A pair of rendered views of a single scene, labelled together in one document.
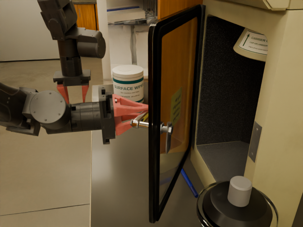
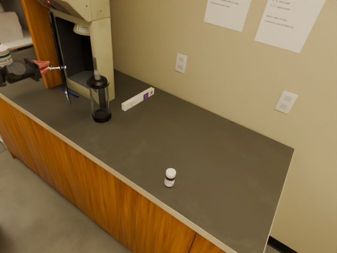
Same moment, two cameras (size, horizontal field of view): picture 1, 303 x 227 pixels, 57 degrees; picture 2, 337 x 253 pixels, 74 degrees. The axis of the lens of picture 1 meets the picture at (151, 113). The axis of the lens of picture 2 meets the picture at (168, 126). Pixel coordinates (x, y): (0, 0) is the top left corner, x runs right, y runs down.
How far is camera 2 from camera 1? 0.77 m
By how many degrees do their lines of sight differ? 44
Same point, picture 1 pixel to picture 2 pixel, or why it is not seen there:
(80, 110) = not seen: hidden behind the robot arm
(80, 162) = not seen: outside the picture
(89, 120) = (29, 72)
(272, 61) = (92, 36)
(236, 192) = (97, 75)
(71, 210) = not seen: outside the picture
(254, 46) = (82, 30)
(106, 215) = (45, 116)
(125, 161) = (34, 97)
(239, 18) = (74, 20)
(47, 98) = (15, 65)
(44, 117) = (18, 72)
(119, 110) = (40, 65)
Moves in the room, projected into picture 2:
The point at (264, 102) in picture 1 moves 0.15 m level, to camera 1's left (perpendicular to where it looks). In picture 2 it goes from (94, 49) to (64, 56)
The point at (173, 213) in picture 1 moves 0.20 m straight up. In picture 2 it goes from (72, 105) to (66, 73)
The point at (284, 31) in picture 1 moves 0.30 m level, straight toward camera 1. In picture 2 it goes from (93, 27) to (102, 52)
